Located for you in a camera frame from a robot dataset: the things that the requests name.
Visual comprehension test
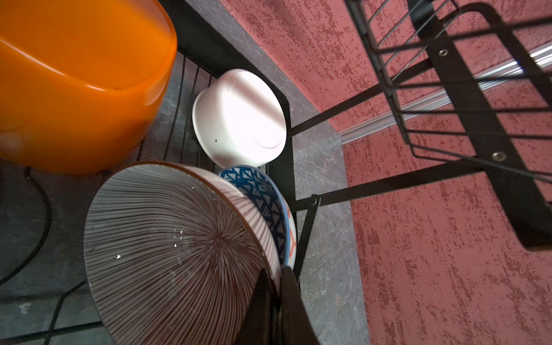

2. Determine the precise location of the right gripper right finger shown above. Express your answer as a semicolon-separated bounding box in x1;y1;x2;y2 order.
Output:
280;266;320;345

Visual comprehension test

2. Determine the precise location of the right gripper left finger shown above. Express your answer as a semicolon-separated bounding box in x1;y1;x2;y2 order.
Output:
234;269;275;345

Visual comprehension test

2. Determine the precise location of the blue patterned bowl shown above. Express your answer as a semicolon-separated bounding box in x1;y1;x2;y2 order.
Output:
219;165;298;268

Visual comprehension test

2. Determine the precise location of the white bowl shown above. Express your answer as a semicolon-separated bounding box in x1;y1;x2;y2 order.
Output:
192;68;287;169

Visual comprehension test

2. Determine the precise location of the orange bowl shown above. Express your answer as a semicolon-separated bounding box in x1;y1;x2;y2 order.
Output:
1;1;178;174

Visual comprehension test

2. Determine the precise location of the right aluminium corner profile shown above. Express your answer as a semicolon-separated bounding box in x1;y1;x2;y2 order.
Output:
338;40;552;145

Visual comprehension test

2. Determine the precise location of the black wire dish rack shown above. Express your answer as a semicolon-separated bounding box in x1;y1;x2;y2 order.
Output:
0;0;552;345

